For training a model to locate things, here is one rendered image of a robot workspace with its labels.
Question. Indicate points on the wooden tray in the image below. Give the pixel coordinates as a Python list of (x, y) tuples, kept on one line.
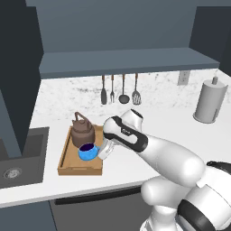
[(67, 161)]

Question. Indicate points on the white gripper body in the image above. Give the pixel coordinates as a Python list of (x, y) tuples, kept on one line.
[(105, 151)]

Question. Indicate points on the grey paper towel holder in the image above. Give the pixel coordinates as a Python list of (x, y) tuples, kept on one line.
[(210, 100)]

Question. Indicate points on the dark blue cabinet door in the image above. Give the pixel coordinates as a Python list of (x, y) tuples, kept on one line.
[(212, 33), (18, 69)]

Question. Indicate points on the brown kettle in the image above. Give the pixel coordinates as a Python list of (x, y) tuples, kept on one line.
[(81, 133)]

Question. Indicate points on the blue-grey wall cabinet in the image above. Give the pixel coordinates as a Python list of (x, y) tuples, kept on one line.
[(120, 36)]

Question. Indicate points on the hanging black spatula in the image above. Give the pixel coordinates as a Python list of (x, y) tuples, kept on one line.
[(103, 96)]

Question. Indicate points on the grey wall outlet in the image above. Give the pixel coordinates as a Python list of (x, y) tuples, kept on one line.
[(183, 78)]

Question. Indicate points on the blue mug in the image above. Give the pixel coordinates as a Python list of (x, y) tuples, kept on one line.
[(86, 153)]

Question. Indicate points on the hanging black ladle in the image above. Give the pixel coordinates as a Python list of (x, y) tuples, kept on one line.
[(123, 98)]

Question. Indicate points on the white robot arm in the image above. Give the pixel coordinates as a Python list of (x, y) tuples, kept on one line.
[(168, 153)]

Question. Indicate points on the dark grey sink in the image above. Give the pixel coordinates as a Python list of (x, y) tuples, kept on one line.
[(28, 156)]

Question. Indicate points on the hanging slotted turner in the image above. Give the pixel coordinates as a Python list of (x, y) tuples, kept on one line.
[(136, 97)]

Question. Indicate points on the hanging metal fork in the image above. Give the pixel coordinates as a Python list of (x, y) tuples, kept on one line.
[(112, 94)]

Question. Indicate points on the blue-grey base cabinet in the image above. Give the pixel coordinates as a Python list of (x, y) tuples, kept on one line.
[(27, 218)]

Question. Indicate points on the dark grey dishwasher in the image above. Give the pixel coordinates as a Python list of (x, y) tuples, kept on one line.
[(99, 215)]

